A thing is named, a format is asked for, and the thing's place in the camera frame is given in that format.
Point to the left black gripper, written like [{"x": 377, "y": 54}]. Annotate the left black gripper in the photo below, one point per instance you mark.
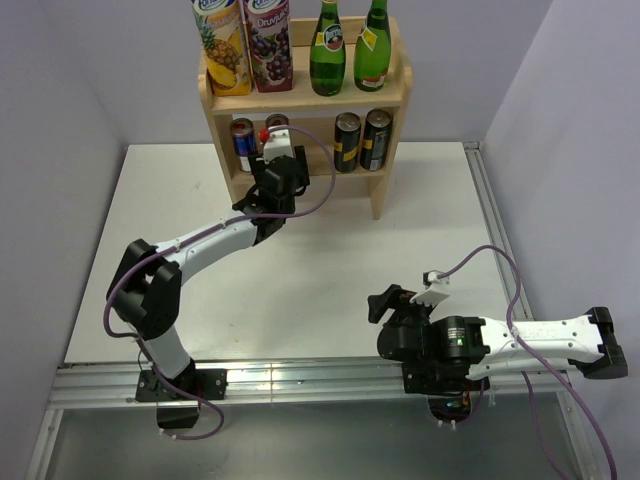
[{"x": 257, "y": 168}]

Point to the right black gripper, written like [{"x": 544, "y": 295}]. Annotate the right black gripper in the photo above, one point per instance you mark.
[{"x": 392, "y": 298}]

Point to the blue silver energy drink can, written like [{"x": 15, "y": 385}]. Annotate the blue silver energy drink can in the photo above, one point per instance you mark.
[{"x": 243, "y": 137}]

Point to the silver slim can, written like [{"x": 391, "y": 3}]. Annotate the silver slim can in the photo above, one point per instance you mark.
[{"x": 277, "y": 119}]

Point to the black gold can front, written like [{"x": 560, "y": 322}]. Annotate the black gold can front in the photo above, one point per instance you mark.
[{"x": 346, "y": 141}]

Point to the black gold can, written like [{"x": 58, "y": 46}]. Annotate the black gold can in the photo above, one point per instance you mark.
[
  {"x": 375, "y": 139},
  {"x": 346, "y": 141}
]

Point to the small round green bottle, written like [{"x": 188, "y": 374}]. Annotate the small round green bottle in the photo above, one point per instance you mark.
[{"x": 327, "y": 62}]

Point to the tall green glass bottle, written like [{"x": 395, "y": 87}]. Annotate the tall green glass bottle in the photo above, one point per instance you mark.
[{"x": 373, "y": 49}]

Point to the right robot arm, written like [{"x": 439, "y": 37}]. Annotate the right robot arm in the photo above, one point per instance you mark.
[{"x": 458, "y": 352}]

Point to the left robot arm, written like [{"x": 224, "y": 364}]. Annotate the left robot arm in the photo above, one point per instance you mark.
[{"x": 145, "y": 292}]

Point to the grape juice carton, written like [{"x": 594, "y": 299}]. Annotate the grape juice carton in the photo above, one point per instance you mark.
[{"x": 267, "y": 27}]

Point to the pineapple juice carton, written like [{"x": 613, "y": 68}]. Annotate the pineapple juice carton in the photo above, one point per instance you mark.
[{"x": 221, "y": 30}]

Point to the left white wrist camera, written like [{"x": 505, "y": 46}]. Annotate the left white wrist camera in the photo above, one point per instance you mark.
[{"x": 276, "y": 143}]

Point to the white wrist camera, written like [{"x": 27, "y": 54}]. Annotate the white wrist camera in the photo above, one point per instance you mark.
[
  {"x": 436, "y": 289},
  {"x": 276, "y": 143}
]

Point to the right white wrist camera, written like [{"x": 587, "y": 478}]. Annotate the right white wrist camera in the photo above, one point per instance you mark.
[{"x": 436, "y": 289}]

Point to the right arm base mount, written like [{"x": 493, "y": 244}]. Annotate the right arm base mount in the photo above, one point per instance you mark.
[{"x": 448, "y": 393}]

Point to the aluminium side rail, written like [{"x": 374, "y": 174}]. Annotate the aluminium side rail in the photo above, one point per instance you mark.
[{"x": 493, "y": 220}]

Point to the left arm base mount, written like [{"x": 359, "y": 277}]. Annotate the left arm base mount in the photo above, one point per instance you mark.
[{"x": 179, "y": 404}]

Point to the aluminium front rail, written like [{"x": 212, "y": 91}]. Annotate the aluminium front rail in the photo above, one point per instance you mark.
[{"x": 114, "y": 385}]

